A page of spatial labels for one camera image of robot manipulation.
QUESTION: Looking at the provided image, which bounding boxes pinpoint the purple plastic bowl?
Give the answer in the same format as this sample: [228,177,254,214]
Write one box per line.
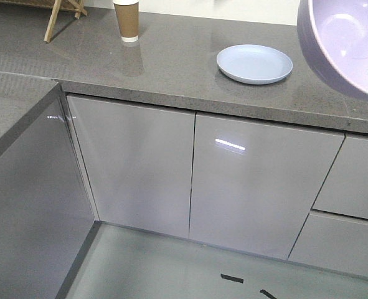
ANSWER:
[297,1,368,101]

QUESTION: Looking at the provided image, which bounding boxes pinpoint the light blue plate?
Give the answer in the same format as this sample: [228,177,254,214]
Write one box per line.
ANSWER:
[216,44,293,85]

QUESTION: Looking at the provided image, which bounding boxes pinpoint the brown paper cup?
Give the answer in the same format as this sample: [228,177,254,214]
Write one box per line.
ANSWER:
[113,0,139,42]

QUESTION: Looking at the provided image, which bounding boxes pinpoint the grey left cabinet door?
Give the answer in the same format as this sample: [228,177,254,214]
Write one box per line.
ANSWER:
[68,95,195,238]

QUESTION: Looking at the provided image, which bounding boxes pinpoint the grey cabinet door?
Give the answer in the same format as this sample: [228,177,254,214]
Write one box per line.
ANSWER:
[189,114,344,260]
[68,95,195,238]

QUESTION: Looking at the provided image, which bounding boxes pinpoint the grey right cabinet door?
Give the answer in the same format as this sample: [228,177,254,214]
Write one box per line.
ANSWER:
[189,114,344,260]

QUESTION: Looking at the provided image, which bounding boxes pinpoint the grey side cabinet doors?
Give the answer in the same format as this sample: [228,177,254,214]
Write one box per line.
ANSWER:
[0,99,94,298]

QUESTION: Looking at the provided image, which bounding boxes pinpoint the grey upper drawer front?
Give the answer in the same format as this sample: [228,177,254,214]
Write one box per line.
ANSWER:
[313,135,368,219]

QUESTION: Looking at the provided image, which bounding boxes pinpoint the grey drawer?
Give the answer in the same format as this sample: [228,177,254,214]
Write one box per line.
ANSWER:
[313,135,368,219]
[289,211,368,278]

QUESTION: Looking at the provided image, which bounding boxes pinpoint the grey stone countertop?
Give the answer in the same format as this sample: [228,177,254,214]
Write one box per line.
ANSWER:
[0,72,62,156]

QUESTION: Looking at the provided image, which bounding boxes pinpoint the wooden rack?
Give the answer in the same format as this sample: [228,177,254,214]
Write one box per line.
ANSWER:
[0,0,88,44]

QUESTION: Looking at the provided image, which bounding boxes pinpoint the grey lower drawer front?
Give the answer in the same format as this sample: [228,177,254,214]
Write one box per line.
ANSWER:
[289,211,368,278]

